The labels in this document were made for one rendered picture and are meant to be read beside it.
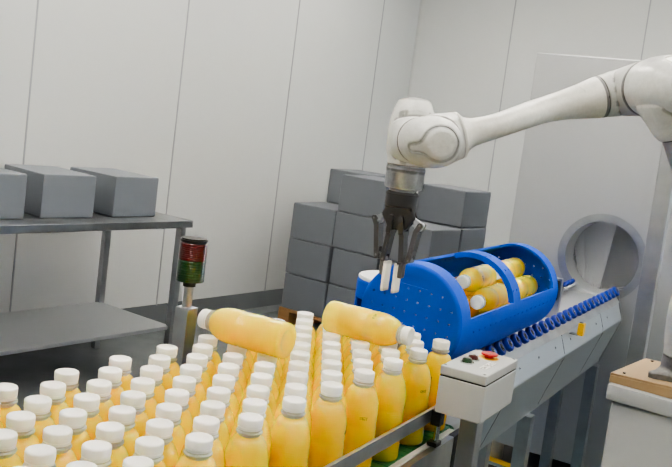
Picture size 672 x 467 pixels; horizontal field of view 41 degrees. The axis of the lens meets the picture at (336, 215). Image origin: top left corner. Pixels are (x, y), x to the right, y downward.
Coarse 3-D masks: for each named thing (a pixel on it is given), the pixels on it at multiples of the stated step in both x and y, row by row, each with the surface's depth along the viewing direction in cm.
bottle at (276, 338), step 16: (208, 320) 175; (224, 320) 172; (240, 320) 170; (256, 320) 169; (272, 320) 169; (224, 336) 172; (240, 336) 169; (256, 336) 168; (272, 336) 166; (288, 336) 169; (272, 352) 167; (288, 352) 169
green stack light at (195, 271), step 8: (184, 264) 199; (192, 264) 199; (200, 264) 200; (176, 272) 201; (184, 272) 199; (192, 272) 199; (200, 272) 200; (184, 280) 199; (192, 280) 199; (200, 280) 201
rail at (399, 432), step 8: (432, 408) 191; (416, 416) 184; (424, 416) 187; (400, 424) 178; (408, 424) 180; (416, 424) 184; (424, 424) 188; (392, 432) 173; (400, 432) 177; (408, 432) 180; (376, 440) 167; (384, 440) 170; (392, 440) 174; (360, 448) 162; (368, 448) 164; (376, 448) 168; (384, 448) 171; (344, 456) 157; (352, 456) 159; (360, 456) 162; (368, 456) 165; (328, 464) 152; (336, 464) 154; (344, 464) 157; (352, 464) 159
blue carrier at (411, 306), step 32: (448, 256) 256; (480, 256) 257; (512, 256) 299; (544, 256) 293; (416, 288) 223; (448, 288) 218; (512, 288) 253; (544, 288) 294; (416, 320) 223; (448, 320) 219; (480, 320) 229; (512, 320) 255
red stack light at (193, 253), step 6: (180, 246) 200; (186, 246) 199; (192, 246) 198; (198, 246) 199; (204, 246) 200; (180, 252) 200; (186, 252) 199; (192, 252) 198; (198, 252) 199; (204, 252) 200; (180, 258) 200; (186, 258) 199; (192, 258) 199; (198, 258) 199; (204, 258) 201
